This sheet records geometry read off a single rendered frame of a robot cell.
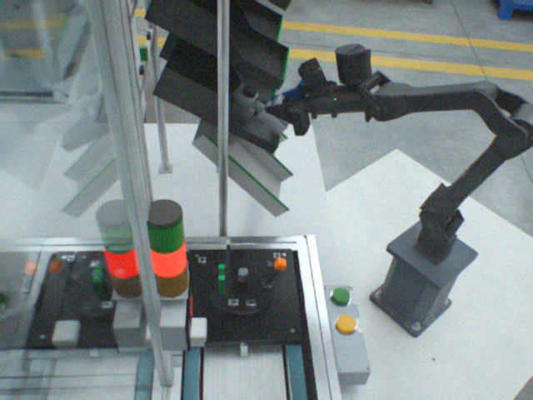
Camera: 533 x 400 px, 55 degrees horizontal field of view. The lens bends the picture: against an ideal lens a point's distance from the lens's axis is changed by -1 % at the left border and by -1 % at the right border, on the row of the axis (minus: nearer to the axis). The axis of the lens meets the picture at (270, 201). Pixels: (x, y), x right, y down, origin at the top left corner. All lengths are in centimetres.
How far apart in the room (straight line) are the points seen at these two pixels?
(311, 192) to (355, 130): 177
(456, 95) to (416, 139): 237
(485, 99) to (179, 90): 57
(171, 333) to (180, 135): 101
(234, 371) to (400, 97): 63
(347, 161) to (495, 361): 190
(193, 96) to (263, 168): 33
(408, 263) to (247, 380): 41
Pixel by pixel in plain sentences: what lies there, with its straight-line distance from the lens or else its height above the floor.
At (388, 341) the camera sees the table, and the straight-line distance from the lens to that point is 126.
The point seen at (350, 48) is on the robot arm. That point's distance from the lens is 103.
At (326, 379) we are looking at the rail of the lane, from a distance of 107.
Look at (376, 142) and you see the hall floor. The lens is 320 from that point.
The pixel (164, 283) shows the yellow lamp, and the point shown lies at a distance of 75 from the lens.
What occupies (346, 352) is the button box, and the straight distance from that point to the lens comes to 110.
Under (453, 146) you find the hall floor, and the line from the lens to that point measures 335.
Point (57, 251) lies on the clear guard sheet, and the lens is 36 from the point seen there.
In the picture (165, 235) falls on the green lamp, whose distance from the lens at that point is 67.
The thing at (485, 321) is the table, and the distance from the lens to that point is 137.
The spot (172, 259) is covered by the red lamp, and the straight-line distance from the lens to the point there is 71.
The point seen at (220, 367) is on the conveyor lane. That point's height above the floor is 92.
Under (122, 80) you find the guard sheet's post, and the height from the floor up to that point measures 162.
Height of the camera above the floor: 190
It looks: 45 degrees down
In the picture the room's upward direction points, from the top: 5 degrees clockwise
